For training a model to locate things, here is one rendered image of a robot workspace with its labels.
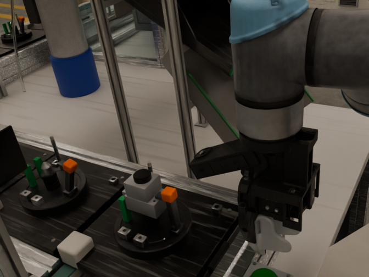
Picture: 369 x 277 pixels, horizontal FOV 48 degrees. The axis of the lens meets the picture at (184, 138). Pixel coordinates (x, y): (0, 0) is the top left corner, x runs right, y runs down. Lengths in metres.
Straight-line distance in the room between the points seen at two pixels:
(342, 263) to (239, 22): 0.56
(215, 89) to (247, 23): 0.49
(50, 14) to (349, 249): 1.16
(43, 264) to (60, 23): 0.94
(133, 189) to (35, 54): 1.39
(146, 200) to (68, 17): 0.97
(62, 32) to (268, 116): 1.18
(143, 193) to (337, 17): 0.41
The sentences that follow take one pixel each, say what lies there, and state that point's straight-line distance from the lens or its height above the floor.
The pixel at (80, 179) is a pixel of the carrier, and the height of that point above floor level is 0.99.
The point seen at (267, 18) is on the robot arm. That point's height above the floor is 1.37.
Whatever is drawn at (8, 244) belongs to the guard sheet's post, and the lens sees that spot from 0.72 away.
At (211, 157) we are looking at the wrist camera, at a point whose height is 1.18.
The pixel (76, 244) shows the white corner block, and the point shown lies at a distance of 0.76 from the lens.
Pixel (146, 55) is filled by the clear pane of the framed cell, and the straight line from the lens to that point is 1.76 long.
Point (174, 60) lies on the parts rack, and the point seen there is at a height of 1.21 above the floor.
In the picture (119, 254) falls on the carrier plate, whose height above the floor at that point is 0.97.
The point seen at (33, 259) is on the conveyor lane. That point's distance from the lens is 0.82.
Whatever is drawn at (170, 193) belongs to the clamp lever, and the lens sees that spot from 0.67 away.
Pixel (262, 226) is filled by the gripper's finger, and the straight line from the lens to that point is 0.56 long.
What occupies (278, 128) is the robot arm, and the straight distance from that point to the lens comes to 0.45.
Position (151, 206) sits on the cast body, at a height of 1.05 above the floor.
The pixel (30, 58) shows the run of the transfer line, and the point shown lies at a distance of 1.99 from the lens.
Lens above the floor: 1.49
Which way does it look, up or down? 31 degrees down
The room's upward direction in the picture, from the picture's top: 8 degrees counter-clockwise
